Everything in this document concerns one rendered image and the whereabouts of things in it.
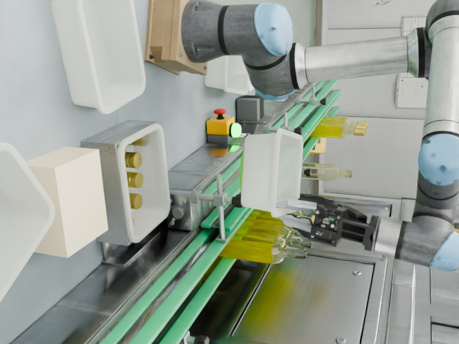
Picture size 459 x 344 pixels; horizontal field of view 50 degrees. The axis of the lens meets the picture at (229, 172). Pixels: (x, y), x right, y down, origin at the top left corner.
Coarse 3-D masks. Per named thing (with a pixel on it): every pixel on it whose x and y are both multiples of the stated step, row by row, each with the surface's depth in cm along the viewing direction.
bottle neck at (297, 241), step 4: (292, 236) 123; (296, 236) 123; (300, 236) 123; (304, 236) 123; (292, 240) 123; (296, 240) 122; (300, 240) 122; (304, 240) 122; (308, 240) 121; (292, 244) 123; (296, 244) 122; (300, 244) 122; (304, 244) 122; (308, 244) 121
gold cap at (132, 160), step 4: (128, 152) 104; (132, 152) 104; (136, 152) 104; (124, 156) 104; (128, 156) 103; (132, 156) 103; (136, 156) 103; (140, 156) 105; (128, 160) 103; (132, 160) 103; (136, 160) 104; (140, 160) 105; (128, 164) 104; (132, 164) 103; (136, 164) 104; (140, 164) 105; (136, 168) 104
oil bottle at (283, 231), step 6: (246, 222) 129; (252, 222) 129; (240, 228) 126; (246, 228) 126; (252, 228) 125; (258, 228) 125; (264, 228) 125; (270, 228) 125; (276, 228) 125; (282, 228) 125; (288, 228) 125; (276, 234) 122; (282, 234) 122; (288, 234) 123; (288, 240) 122
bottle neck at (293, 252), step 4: (288, 248) 118; (292, 248) 117; (296, 248) 117; (300, 248) 117; (304, 248) 117; (288, 252) 117; (292, 252) 117; (296, 252) 117; (300, 252) 116; (304, 252) 116; (288, 256) 118; (292, 256) 117; (296, 256) 117; (300, 256) 116; (304, 256) 116
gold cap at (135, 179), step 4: (128, 172) 106; (132, 172) 106; (136, 172) 106; (128, 176) 105; (132, 176) 105; (136, 176) 104; (140, 176) 106; (128, 180) 105; (132, 180) 104; (136, 180) 104; (140, 180) 106; (128, 184) 105; (132, 184) 105; (136, 184) 104; (140, 184) 106
